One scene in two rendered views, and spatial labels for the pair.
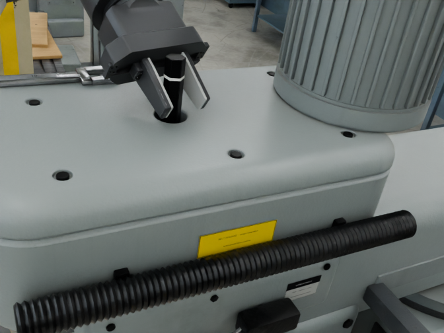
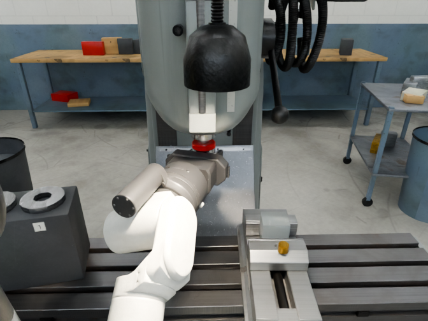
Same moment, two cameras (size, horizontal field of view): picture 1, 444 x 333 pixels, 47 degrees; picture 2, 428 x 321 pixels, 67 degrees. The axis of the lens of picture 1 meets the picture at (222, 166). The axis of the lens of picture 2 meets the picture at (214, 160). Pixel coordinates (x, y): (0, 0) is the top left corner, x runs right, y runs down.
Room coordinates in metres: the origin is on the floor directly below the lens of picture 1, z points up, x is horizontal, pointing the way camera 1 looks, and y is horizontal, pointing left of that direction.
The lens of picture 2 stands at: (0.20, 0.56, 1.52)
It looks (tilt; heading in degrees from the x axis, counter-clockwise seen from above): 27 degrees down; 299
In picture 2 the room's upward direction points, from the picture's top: straight up
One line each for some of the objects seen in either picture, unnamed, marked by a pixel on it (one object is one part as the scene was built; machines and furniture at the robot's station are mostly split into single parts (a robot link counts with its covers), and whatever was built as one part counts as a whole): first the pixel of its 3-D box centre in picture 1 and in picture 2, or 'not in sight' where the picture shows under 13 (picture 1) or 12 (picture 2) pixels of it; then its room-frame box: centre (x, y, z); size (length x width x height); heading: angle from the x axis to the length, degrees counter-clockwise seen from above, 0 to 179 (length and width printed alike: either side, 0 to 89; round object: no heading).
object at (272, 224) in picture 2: not in sight; (274, 228); (0.37, -0.02, 1.05); 0.06 x 0.05 x 0.06; 29
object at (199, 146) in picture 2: not in sight; (203, 144); (0.51, 0.06, 1.26); 0.05 x 0.05 x 0.01
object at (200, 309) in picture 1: (188, 248); not in sight; (0.53, 0.03, 1.68); 0.34 x 0.24 x 0.10; 121
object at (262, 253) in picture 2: not in sight; (277, 253); (0.35, 0.03, 1.03); 0.12 x 0.06 x 0.04; 29
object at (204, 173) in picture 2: not in sight; (187, 179); (0.49, 0.15, 1.23); 0.13 x 0.12 x 0.10; 13
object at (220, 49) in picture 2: not in sight; (216, 54); (0.37, 0.26, 1.47); 0.07 x 0.07 x 0.06
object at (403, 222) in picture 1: (246, 261); not in sight; (0.40, -0.04, 1.79); 0.45 x 0.04 x 0.04; 121
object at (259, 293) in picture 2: not in sight; (273, 257); (0.36, 0.01, 0.99); 0.35 x 0.15 x 0.11; 119
